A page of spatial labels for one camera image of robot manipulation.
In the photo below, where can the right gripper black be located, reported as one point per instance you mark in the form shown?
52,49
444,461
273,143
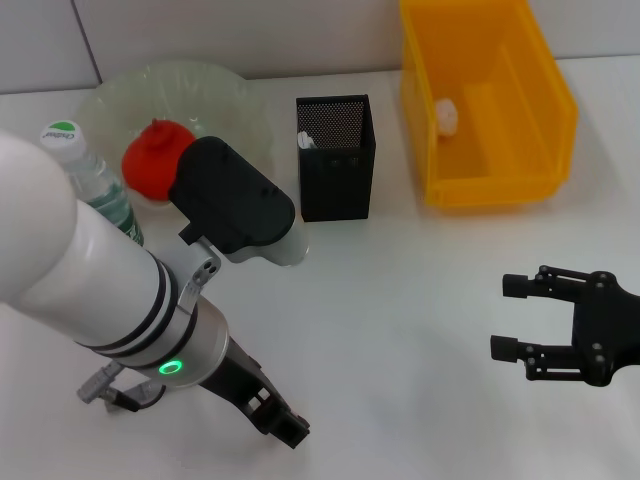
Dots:
610,330

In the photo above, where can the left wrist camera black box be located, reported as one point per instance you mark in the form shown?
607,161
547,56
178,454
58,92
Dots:
230,200

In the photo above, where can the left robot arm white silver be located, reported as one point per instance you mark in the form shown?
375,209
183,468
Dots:
75,250

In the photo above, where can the red-orange toy fruit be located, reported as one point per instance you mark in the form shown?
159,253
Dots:
150,160

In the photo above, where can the yellow plastic bin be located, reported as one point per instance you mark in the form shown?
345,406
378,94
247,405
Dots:
500,125

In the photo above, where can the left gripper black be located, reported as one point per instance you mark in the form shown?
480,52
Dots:
240,380

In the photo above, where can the clear glass fruit plate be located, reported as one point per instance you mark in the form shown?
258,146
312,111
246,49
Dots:
220,100

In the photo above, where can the white paper ball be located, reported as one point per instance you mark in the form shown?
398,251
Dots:
446,116

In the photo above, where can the black mesh pen holder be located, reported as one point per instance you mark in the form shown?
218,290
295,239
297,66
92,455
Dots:
335,185

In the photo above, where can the green utility knife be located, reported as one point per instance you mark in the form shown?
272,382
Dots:
305,140

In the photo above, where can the clear water bottle green label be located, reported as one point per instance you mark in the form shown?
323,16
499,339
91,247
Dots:
60,136

